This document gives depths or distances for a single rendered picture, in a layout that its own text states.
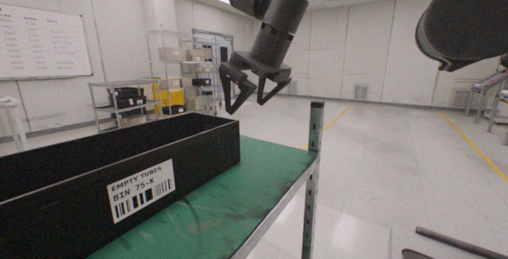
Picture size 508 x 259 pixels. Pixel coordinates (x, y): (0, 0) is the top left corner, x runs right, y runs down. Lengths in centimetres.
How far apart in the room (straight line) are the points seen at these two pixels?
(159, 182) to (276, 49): 29
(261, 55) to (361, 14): 712
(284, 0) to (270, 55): 8
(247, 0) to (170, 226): 37
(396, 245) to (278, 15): 29
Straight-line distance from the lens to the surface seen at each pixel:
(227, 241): 34
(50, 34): 514
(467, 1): 26
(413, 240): 25
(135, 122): 371
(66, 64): 515
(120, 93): 458
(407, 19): 729
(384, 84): 721
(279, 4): 32
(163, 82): 431
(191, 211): 40
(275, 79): 35
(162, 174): 39
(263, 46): 33
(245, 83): 30
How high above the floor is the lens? 119
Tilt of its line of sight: 14 degrees down
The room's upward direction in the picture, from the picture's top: straight up
